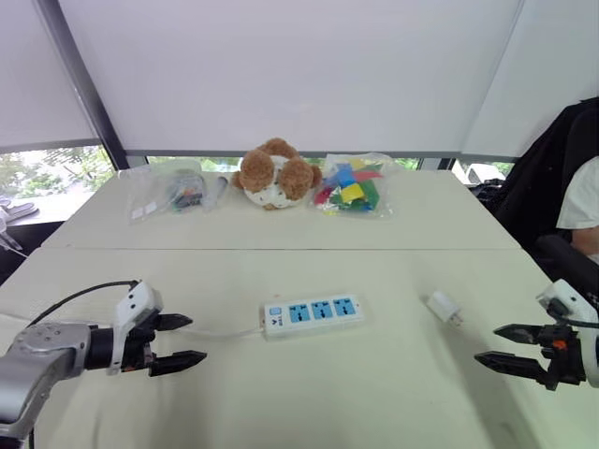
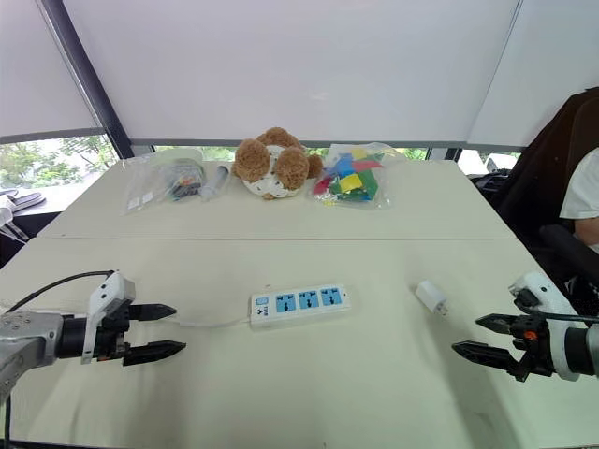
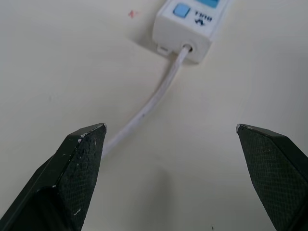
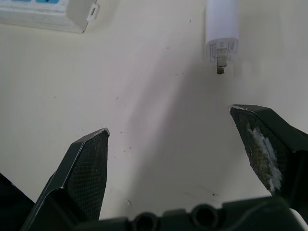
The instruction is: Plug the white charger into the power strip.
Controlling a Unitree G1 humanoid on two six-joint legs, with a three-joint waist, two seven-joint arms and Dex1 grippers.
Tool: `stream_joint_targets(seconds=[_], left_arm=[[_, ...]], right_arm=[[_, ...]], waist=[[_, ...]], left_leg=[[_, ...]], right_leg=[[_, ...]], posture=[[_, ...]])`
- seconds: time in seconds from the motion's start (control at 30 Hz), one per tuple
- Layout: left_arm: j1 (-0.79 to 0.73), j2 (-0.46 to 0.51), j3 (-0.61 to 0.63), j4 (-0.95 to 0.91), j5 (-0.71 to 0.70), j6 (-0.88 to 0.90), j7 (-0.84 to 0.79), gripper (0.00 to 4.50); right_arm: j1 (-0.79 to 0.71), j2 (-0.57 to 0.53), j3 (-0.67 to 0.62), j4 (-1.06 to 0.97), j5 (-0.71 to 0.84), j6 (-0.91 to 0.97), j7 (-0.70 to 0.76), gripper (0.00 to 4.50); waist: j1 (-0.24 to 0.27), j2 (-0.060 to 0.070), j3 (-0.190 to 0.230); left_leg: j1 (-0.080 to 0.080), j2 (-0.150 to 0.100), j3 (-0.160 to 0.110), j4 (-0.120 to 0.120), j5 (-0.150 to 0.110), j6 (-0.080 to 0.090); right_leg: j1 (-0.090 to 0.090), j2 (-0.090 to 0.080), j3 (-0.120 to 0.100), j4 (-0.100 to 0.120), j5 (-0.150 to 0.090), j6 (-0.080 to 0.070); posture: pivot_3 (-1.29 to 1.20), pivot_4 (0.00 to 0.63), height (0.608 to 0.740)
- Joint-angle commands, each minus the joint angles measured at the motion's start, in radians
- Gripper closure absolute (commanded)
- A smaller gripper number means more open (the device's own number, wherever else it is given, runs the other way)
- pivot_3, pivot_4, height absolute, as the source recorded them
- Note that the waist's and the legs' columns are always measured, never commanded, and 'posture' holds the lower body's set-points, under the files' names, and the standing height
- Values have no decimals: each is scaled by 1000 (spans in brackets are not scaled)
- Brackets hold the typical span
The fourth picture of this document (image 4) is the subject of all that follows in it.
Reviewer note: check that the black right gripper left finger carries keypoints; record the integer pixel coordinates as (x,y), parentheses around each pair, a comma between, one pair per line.
(81,178)

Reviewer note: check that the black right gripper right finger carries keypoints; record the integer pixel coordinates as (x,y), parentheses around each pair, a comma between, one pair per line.
(267,146)

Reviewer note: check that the white charger plug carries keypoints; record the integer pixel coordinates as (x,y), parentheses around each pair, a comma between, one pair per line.
(222,33)

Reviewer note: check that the white power strip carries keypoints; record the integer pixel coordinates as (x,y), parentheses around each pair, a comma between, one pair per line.
(45,14)

